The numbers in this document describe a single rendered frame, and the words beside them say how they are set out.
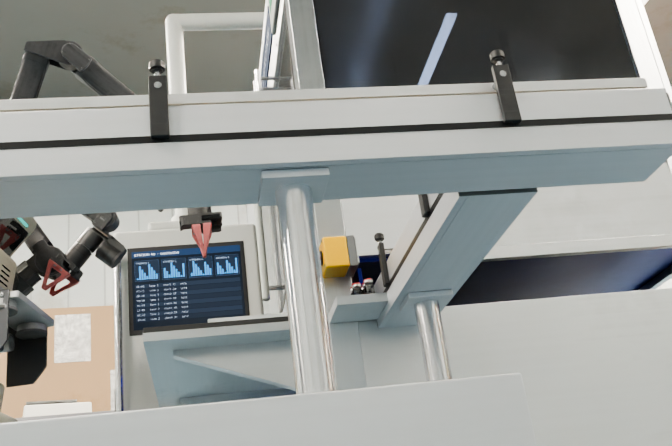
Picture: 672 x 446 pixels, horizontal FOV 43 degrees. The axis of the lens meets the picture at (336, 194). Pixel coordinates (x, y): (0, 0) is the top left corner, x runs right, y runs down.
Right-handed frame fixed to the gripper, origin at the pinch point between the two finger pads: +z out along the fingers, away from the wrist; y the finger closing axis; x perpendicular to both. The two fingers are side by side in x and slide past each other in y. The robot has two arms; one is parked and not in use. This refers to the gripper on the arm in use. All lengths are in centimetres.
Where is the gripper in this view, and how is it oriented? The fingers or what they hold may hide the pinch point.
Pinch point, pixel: (204, 253)
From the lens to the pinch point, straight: 206.3
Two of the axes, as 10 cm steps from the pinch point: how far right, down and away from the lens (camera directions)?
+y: 9.8, -1.0, 1.8
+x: -1.3, 4.2, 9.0
